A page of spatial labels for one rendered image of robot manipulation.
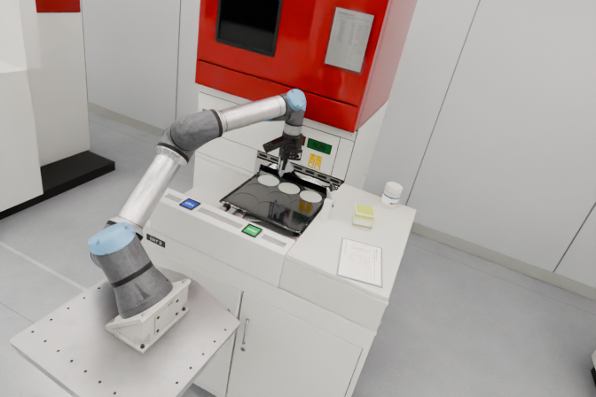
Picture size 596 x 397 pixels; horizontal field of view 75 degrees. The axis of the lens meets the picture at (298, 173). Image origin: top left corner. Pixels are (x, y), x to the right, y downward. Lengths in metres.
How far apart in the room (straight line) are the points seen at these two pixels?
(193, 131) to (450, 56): 2.22
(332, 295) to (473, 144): 2.15
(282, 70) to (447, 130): 1.77
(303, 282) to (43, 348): 0.73
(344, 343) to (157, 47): 3.37
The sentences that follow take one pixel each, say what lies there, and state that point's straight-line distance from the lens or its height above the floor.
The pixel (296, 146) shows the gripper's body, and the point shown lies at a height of 1.12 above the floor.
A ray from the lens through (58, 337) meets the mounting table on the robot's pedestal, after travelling 1.28.
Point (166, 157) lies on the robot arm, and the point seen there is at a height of 1.17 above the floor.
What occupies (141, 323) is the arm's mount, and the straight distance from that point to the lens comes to 1.13.
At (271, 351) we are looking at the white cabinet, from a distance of 1.61.
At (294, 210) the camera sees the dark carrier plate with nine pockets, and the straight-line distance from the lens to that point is 1.65.
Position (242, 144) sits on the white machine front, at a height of 0.97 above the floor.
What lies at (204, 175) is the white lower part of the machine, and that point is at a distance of 2.18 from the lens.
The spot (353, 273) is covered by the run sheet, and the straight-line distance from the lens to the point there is 1.29.
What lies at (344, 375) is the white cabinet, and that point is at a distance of 1.53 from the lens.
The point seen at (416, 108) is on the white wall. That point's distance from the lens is 3.17.
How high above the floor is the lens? 1.77
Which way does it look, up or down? 27 degrees down
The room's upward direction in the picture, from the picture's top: 12 degrees clockwise
